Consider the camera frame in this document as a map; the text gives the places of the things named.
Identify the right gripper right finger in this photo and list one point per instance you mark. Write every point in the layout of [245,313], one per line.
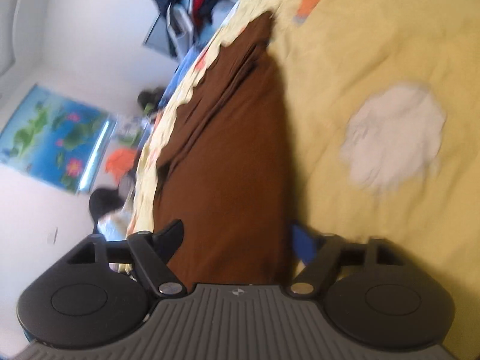
[320,253]

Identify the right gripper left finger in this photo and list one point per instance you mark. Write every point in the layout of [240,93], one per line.
[151,253]

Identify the brown knitted garment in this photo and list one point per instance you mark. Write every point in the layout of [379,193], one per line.
[226,172]

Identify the black round object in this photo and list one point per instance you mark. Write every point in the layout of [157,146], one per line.
[103,201]

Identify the orange cloth item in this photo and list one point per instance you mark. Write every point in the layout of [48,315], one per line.
[120,162]

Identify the blue bed sheet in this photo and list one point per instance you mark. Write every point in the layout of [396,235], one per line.
[194,58]

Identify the yellow floral bed quilt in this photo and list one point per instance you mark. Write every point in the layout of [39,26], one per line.
[383,102]

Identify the grey monitor screen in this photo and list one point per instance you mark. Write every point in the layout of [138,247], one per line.
[158,39]

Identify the lotus pond wall poster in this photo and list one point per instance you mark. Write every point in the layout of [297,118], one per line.
[57,140]

